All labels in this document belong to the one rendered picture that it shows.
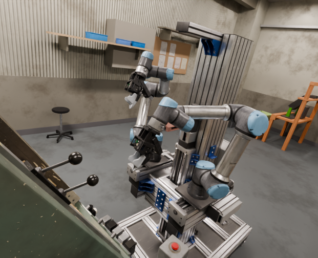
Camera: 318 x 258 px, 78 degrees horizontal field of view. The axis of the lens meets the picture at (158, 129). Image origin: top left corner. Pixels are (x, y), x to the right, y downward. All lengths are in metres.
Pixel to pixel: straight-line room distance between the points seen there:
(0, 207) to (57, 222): 0.10
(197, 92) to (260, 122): 0.53
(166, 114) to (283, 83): 6.90
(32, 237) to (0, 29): 3.86
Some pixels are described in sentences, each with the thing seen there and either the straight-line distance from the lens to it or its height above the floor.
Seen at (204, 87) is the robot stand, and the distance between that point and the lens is 1.40.
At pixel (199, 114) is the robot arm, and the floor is 1.60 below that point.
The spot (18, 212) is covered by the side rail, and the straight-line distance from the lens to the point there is 0.33.
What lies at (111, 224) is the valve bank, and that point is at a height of 0.77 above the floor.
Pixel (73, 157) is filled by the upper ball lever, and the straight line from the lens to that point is 0.60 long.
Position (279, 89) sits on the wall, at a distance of 7.64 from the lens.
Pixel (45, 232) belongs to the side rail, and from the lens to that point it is 0.38.
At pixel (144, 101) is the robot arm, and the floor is 1.47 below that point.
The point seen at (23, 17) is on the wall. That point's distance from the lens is 4.14.
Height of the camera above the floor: 1.87
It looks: 21 degrees down
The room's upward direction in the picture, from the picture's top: 10 degrees clockwise
